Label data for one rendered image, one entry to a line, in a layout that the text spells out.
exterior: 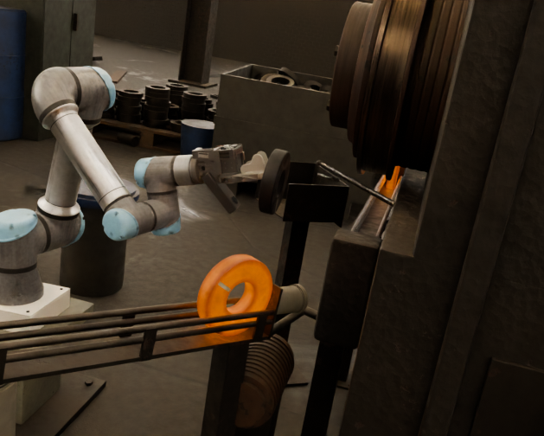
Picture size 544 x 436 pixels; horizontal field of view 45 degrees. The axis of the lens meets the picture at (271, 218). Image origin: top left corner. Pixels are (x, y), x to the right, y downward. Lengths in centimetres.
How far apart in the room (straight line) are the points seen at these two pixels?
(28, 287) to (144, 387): 55
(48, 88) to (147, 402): 101
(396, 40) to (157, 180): 67
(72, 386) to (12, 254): 52
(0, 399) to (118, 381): 98
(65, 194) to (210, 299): 81
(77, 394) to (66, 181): 67
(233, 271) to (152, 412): 100
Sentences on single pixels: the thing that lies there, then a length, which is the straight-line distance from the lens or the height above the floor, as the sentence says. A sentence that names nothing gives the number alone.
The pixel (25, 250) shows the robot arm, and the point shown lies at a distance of 188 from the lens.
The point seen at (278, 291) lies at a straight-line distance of 128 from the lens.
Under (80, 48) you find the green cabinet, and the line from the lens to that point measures 532.
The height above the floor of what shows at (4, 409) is 47.
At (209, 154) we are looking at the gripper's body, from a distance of 160.
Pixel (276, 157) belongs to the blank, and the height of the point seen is 89.
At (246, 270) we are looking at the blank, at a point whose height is 76.
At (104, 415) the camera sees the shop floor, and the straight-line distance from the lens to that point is 211.
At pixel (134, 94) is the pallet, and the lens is 518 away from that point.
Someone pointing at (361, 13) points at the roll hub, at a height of 123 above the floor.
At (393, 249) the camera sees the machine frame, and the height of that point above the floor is 87.
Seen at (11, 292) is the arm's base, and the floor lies 39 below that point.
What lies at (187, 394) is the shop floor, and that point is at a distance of 222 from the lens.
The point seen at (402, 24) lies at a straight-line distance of 135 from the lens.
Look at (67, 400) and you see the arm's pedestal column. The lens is 213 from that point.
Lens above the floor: 125
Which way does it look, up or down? 19 degrees down
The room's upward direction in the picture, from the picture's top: 9 degrees clockwise
